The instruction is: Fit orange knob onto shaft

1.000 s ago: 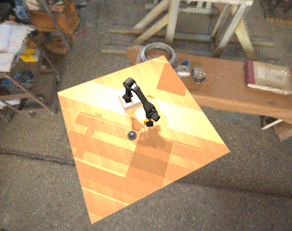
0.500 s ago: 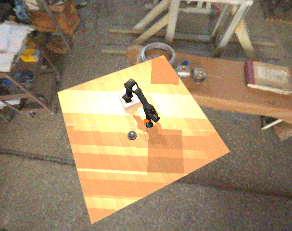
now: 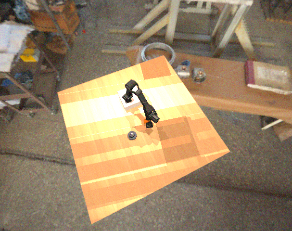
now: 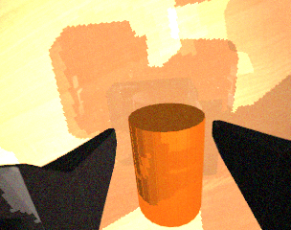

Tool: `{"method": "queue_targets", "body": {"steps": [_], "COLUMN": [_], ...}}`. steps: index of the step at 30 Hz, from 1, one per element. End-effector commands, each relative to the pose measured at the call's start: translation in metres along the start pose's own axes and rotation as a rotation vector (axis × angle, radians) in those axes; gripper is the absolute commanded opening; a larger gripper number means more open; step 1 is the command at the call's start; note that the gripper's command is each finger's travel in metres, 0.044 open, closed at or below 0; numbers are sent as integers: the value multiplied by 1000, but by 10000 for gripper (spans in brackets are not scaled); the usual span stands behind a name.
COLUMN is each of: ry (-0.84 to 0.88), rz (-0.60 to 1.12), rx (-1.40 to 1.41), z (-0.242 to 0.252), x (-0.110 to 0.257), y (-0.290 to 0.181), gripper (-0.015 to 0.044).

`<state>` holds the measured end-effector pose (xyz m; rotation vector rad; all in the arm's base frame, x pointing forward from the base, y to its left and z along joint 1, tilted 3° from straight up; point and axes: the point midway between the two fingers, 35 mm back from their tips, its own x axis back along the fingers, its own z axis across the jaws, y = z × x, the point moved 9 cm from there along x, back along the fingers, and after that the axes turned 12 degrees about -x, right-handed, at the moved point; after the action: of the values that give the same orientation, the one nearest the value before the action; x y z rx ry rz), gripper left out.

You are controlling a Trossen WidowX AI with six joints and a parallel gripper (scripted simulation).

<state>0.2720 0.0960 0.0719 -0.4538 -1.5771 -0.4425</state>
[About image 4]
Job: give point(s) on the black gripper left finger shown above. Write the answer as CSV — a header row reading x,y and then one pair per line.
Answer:
x,y
67,193

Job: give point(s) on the orange cylinder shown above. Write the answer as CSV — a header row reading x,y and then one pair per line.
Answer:
x,y
167,141

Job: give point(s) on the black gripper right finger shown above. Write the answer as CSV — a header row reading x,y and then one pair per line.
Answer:
x,y
260,165

